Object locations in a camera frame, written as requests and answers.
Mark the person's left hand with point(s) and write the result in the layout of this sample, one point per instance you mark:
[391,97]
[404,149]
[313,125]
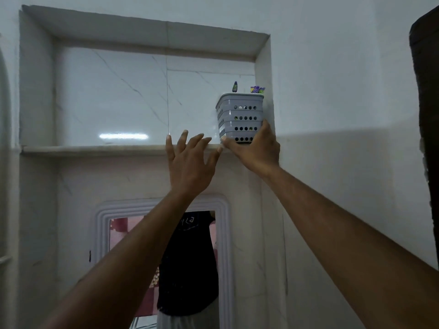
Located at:
[187,171]

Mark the person's right hand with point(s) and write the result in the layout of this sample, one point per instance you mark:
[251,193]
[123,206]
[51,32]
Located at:
[260,154]

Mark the person's left middle finger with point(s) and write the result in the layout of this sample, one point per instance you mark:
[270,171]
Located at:
[194,142]

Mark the person's left thumb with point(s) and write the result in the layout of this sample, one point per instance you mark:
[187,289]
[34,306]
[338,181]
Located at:
[214,159]

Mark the person's left little finger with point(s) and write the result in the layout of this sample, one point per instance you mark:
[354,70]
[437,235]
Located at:
[169,147]

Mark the person's right thumb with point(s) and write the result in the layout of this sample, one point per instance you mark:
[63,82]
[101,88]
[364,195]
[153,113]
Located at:
[231,143]

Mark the grey perforated plastic basket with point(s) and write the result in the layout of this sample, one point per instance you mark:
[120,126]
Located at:
[238,116]

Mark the person's right forearm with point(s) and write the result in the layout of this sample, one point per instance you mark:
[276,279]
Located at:
[343,243]

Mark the person's left forearm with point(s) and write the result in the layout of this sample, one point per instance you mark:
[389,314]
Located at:
[137,256]

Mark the marble niche shelf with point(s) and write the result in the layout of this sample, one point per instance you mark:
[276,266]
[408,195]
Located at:
[103,149]

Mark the dark wooden door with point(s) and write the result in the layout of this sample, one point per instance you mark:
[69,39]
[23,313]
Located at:
[428,133]

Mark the white framed wall mirror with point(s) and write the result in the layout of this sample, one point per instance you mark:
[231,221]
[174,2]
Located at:
[226,256]

